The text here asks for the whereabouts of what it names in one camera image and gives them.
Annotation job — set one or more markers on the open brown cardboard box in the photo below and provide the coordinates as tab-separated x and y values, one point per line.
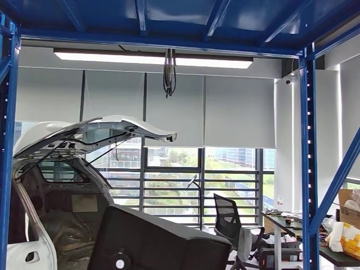
349	216

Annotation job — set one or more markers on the dark top desk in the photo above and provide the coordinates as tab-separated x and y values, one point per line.
334	257

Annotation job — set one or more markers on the grey jacket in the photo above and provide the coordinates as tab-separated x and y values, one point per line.
244	244

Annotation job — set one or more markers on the black window railing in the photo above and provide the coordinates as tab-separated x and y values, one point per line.
171	170

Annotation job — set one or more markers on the yellow white plastic package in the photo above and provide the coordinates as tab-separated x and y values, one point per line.
349	240

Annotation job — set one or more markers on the blue steel shelving rack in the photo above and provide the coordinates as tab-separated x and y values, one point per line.
180	15

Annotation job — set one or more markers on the black mesh office chair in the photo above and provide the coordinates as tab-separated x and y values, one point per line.
226	216

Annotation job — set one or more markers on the long ceiling light bar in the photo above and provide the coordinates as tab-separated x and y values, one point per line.
112	57

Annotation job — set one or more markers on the white dome security camera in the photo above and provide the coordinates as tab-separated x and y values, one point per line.
288	79

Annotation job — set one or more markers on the small clear bottle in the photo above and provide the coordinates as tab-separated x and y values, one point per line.
279	204

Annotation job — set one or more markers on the black pole floor stand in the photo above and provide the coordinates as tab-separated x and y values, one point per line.
200	208

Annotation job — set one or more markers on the black equipment case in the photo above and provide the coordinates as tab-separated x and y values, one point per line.
269	259

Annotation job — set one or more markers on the grey roller blind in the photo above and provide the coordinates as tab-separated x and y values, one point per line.
174	119
112	93
50	93
238	111
352	93

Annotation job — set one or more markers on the large black car part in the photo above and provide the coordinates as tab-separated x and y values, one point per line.
155	242

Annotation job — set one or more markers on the white car body shell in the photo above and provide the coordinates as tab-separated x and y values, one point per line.
121	123

